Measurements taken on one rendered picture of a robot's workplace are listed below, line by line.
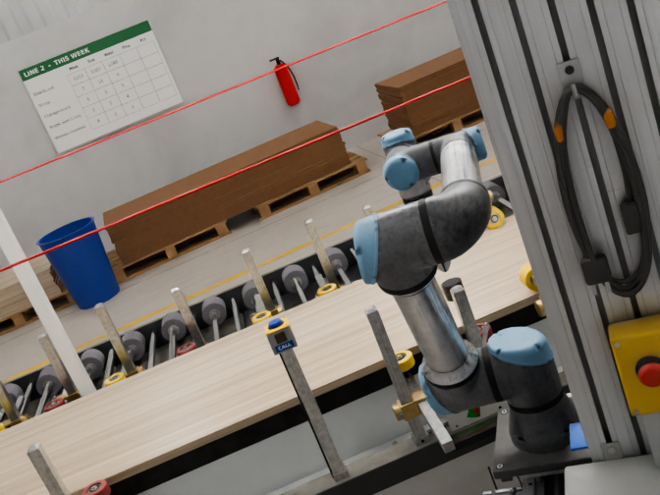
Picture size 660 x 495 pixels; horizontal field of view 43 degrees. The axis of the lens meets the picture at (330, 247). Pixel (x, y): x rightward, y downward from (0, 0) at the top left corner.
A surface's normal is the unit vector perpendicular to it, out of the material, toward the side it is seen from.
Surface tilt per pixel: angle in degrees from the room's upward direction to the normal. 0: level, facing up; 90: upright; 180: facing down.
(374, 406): 90
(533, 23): 90
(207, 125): 90
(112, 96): 90
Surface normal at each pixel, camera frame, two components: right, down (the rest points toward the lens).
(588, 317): -0.23, 0.40
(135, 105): 0.26, 0.23
